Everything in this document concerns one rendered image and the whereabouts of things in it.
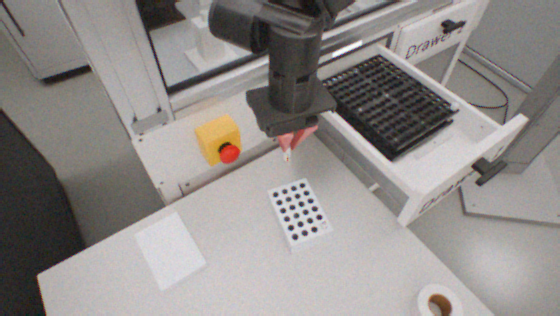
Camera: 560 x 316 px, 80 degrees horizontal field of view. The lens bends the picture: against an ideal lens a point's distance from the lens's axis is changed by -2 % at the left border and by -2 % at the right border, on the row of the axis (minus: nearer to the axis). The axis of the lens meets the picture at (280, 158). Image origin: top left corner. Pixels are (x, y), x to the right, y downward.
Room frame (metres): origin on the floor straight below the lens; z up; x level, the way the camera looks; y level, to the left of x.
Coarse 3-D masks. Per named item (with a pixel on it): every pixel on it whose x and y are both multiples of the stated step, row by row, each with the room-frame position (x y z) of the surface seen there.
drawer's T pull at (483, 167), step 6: (474, 162) 0.34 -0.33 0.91; (480, 162) 0.34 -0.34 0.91; (486, 162) 0.34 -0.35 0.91; (498, 162) 0.34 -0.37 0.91; (504, 162) 0.34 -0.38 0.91; (474, 168) 0.33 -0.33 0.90; (480, 168) 0.33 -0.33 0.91; (486, 168) 0.33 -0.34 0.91; (492, 168) 0.33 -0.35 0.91; (498, 168) 0.33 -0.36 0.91; (480, 174) 0.32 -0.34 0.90; (486, 174) 0.32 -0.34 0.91; (492, 174) 0.32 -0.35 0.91; (480, 180) 0.31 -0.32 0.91; (486, 180) 0.31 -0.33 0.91; (480, 186) 0.30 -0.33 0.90
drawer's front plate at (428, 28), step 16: (464, 0) 0.85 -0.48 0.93; (480, 0) 0.87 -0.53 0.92; (432, 16) 0.78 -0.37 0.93; (448, 16) 0.80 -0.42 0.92; (464, 16) 0.84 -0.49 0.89; (416, 32) 0.73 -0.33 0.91; (432, 32) 0.77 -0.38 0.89; (464, 32) 0.87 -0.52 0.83; (400, 48) 0.71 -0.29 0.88; (416, 48) 0.74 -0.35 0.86; (432, 48) 0.79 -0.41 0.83
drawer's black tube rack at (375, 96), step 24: (360, 72) 0.63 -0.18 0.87; (384, 72) 0.59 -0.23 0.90; (336, 96) 0.52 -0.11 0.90; (360, 96) 0.52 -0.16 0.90; (384, 96) 0.52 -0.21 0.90; (408, 96) 0.52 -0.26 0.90; (432, 96) 0.52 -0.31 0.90; (360, 120) 0.48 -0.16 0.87; (384, 120) 0.48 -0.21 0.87; (408, 120) 0.45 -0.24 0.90; (432, 120) 0.48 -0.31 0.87; (384, 144) 0.42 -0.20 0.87; (408, 144) 0.42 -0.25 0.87
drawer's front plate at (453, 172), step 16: (512, 128) 0.40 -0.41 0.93; (480, 144) 0.37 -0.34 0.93; (496, 144) 0.38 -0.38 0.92; (464, 160) 0.33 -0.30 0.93; (432, 176) 0.30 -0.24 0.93; (448, 176) 0.30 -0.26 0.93; (416, 192) 0.28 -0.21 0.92; (432, 192) 0.28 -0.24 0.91; (448, 192) 0.33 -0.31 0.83; (416, 208) 0.27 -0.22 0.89
